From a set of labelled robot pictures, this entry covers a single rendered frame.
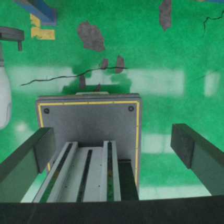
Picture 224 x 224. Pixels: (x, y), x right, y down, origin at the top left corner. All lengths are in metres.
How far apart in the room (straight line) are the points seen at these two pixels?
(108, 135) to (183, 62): 0.85
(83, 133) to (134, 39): 0.81
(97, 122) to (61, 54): 0.63
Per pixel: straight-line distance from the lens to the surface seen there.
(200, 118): 1.60
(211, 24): 1.56
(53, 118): 1.09
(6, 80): 0.43
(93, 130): 1.06
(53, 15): 1.40
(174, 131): 0.17
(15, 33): 0.44
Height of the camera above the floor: 1.29
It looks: 74 degrees down
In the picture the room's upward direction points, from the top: 176 degrees clockwise
